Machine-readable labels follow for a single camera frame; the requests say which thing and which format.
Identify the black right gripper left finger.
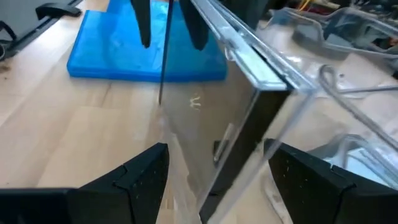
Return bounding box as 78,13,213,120
0,142,170,224

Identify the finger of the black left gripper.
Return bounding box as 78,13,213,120
178,0,210,52
129,0,152,49

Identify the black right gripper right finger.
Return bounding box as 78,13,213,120
263,138,398,224

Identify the blue transparent disc case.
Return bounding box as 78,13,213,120
66,9,228,83
107,0,224,68

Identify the clear jewel case black tray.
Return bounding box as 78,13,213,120
157,0,317,224

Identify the grey side panel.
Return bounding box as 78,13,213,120
0,0,74,41

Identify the black clamp bracket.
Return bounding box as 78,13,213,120
35,2,82,20

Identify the black table frame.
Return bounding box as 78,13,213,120
0,0,83,62

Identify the black cable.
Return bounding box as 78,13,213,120
0,20,17,62

